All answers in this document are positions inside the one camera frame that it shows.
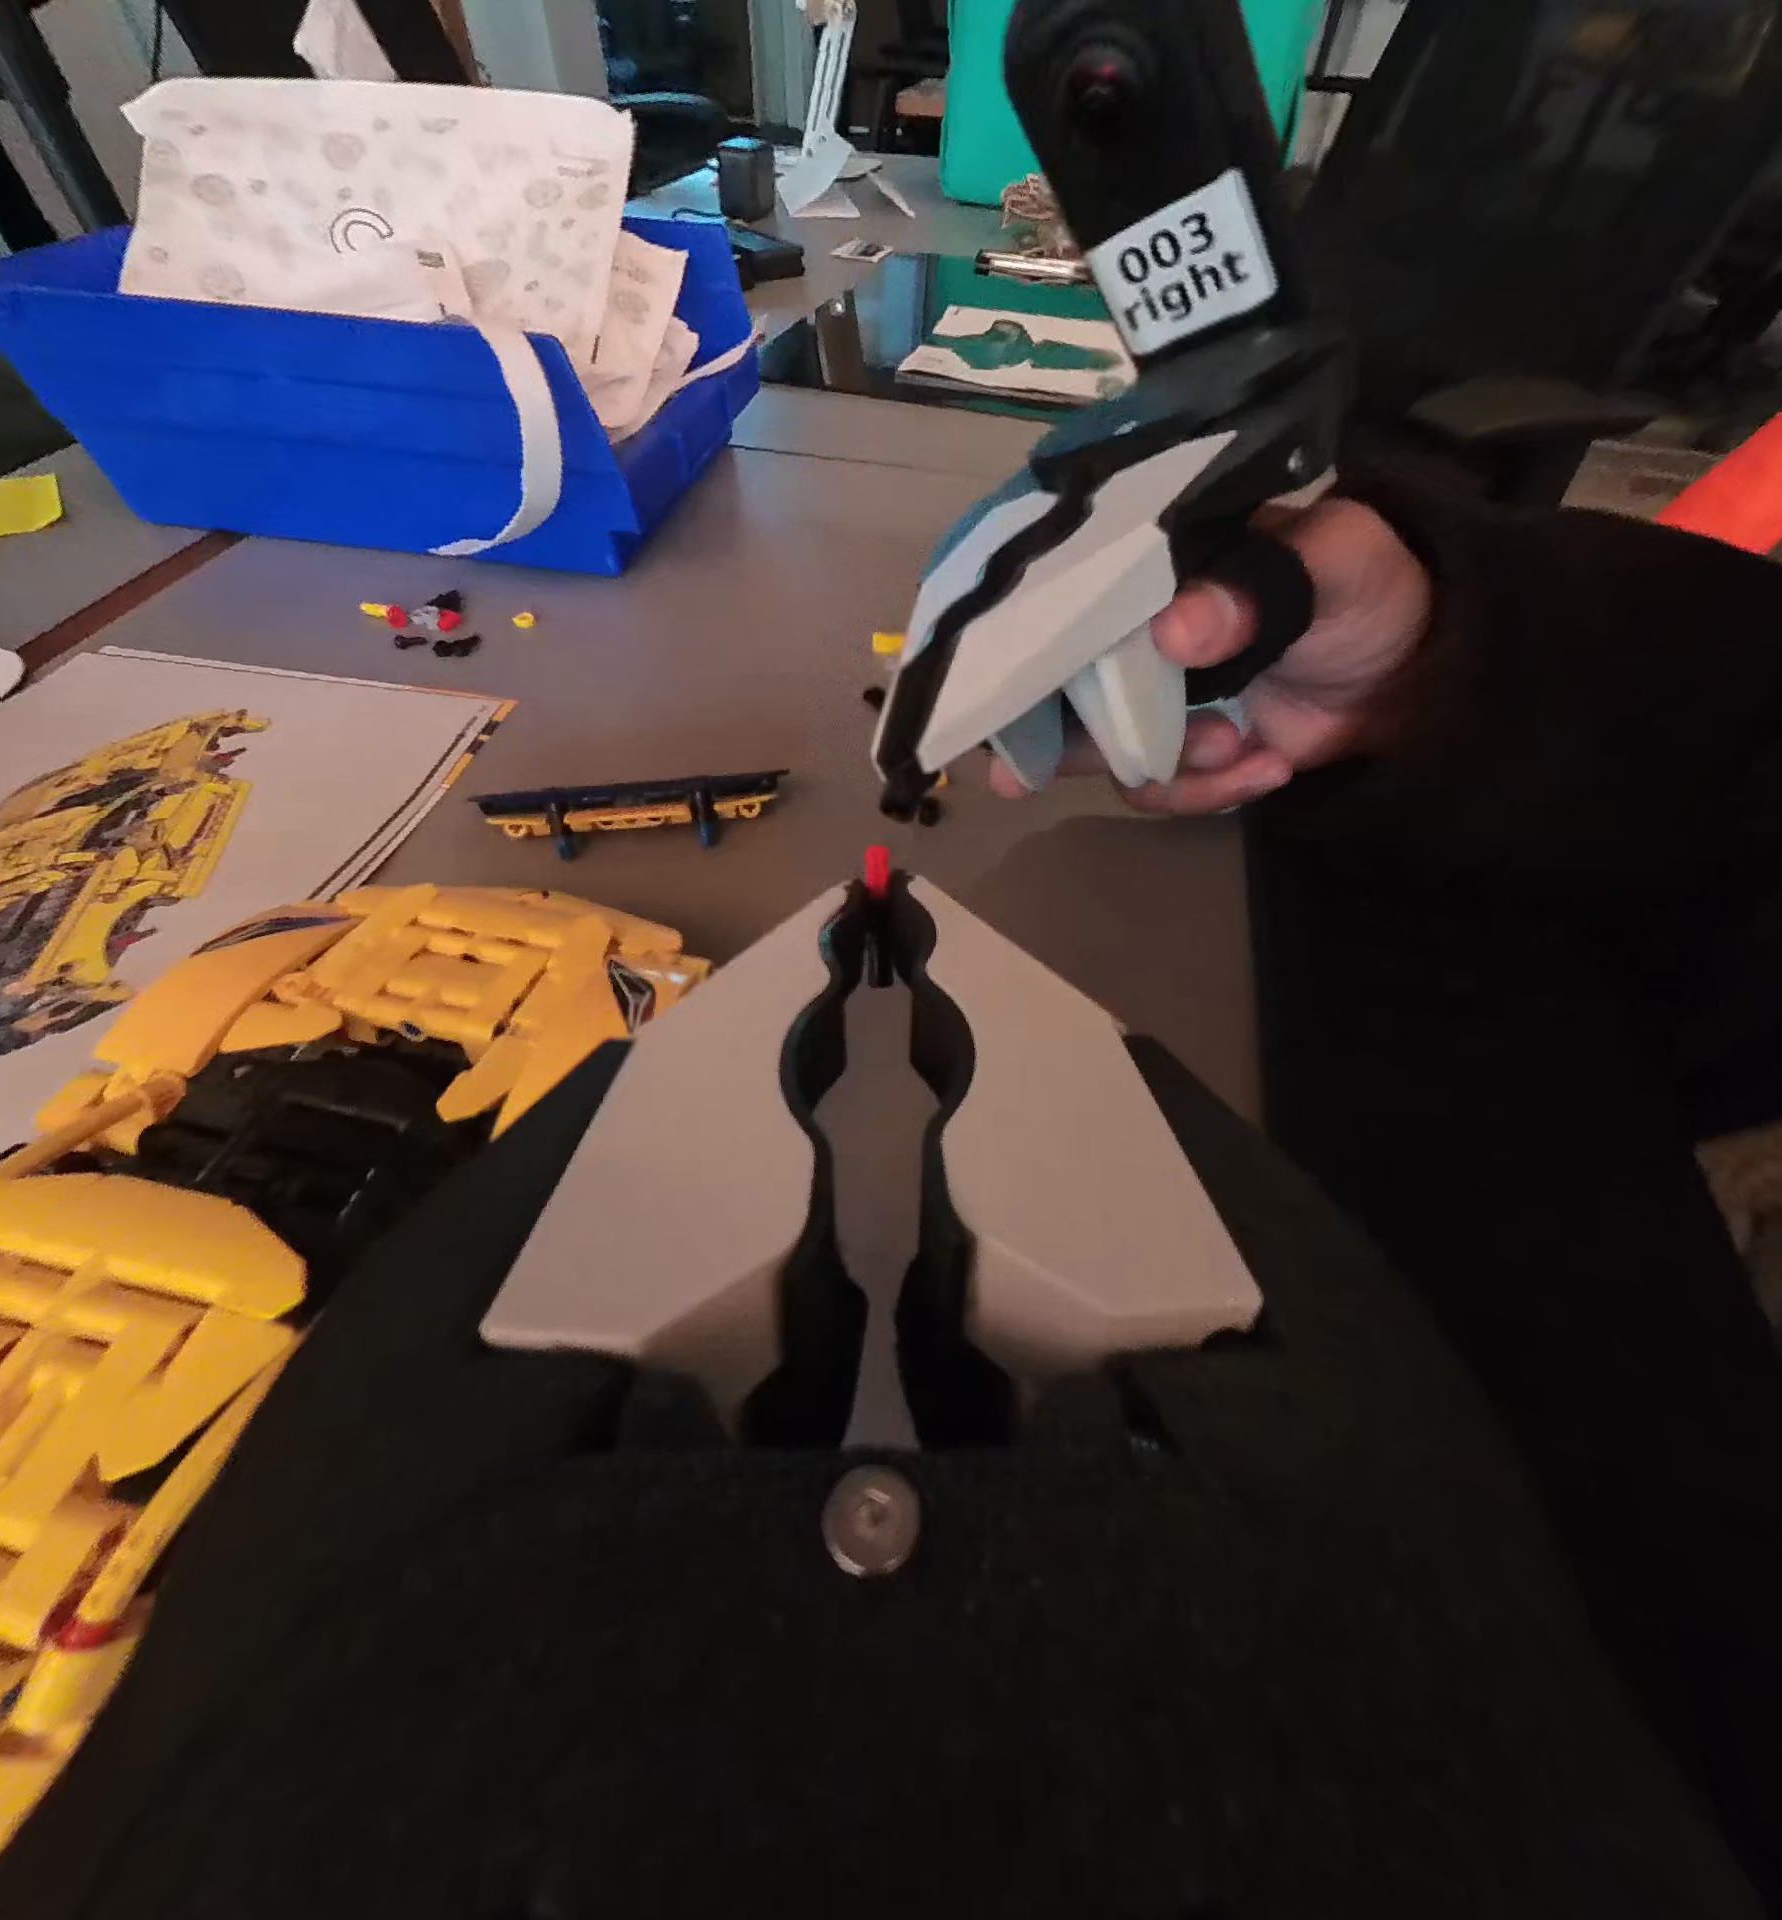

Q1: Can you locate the small printed paper sheet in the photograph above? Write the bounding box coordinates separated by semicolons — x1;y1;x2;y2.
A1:
589;233;756;437

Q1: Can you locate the black office chair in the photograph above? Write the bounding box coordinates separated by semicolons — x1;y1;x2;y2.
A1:
1304;0;1782;505

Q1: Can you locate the blue plastic bin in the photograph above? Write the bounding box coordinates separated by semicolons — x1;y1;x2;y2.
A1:
0;217;645;577
589;217;762;498

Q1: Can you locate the orange traffic cone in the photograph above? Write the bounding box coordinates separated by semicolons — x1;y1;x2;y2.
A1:
1657;362;1782;553

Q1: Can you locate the person's right hand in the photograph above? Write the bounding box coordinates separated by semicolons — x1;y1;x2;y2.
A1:
987;495;1437;818

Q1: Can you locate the building instruction booklet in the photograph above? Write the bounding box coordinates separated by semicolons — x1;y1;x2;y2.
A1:
0;649;518;1157

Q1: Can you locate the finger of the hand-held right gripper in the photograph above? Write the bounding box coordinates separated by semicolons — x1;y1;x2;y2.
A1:
868;431;1243;787
903;483;1059;665

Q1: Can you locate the white paper strip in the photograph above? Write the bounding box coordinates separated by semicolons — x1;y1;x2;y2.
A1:
435;322;561;557

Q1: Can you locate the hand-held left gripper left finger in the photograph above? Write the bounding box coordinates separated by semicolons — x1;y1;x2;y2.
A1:
477;883;868;1444

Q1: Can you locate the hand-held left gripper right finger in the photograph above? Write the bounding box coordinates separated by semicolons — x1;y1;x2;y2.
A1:
893;875;1269;1444

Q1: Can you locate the yellow toy brick car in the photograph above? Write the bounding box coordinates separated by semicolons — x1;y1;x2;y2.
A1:
0;884;713;1878

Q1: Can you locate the large printed paper sheet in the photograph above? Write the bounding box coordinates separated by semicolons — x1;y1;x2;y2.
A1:
119;76;638;371

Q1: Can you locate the teal plastic board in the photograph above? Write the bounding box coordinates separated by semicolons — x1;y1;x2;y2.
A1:
938;0;1327;211

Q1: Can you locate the cluster of red black bricks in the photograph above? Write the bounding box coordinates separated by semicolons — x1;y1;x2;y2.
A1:
356;589;539;661

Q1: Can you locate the brown wooden model kit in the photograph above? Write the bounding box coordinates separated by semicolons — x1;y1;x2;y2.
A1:
1000;171;1096;266

